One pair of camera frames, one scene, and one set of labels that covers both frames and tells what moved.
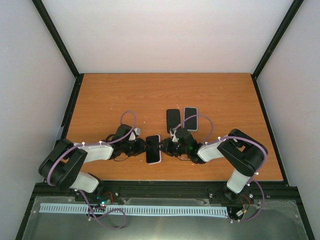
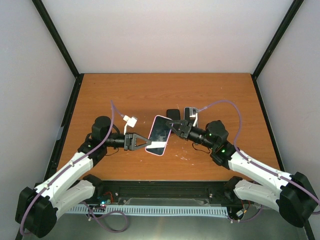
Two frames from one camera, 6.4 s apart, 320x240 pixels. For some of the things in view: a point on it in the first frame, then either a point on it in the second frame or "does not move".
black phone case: x=173 y=118 does not move
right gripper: x=166 y=147 → x=185 y=128
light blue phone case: x=190 y=118 does not move
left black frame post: x=47 y=20 does not move
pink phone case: x=154 y=155 → x=159 y=135
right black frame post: x=274 y=42 does not move
